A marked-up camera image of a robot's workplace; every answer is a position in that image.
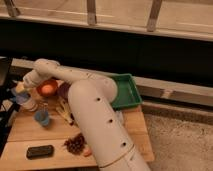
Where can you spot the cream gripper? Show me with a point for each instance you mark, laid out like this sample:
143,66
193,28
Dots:
30,80

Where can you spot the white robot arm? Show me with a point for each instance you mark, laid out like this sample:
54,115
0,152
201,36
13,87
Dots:
89,97

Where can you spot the white plastic cup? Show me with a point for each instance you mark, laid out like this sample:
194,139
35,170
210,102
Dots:
30,104

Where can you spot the blue plastic cup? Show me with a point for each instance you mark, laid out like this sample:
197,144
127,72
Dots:
42,117

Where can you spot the orange bowl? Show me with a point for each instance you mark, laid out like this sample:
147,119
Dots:
47,82

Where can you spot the orange ball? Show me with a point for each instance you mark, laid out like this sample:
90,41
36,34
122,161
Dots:
47,89

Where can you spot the purple bowl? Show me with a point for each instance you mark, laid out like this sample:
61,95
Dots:
63,90

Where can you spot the yellow banana toy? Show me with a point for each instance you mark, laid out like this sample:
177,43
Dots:
64,110

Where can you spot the wooden board table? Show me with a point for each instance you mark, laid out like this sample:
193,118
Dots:
27,133

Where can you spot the black rectangular block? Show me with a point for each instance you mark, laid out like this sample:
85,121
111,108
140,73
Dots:
39,152

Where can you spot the brown grape bunch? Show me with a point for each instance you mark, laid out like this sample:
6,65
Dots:
76,144

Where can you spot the orange carrot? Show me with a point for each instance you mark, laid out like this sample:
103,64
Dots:
87,152

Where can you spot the crumpled light blue cloth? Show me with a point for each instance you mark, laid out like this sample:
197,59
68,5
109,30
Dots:
119,115

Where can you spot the green plastic tray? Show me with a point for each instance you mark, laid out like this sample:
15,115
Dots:
128,95

